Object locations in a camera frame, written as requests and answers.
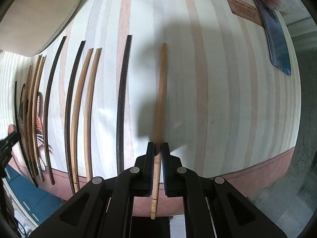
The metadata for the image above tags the brown card label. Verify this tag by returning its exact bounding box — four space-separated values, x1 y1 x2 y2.
227 0 263 26

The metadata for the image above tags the blue cabinet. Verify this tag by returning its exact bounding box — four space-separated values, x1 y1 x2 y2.
5 165 64 225

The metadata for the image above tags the blue smartphone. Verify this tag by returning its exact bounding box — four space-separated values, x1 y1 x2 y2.
254 0 291 76

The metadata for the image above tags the dark brown chopstick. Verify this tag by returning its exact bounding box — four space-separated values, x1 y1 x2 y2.
43 35 68 185
13 81 38 188
116 35 132 175
64 40 85 195

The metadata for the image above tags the beige utensil holder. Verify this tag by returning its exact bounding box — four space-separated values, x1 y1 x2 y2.
1 0 81 57

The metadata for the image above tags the light bamboo chopstick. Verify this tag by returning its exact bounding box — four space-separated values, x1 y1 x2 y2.
70 48 94 193
23 65 33 177
32 55 46 182
150 43 168 220
26 55 42 178
84 48 102 182

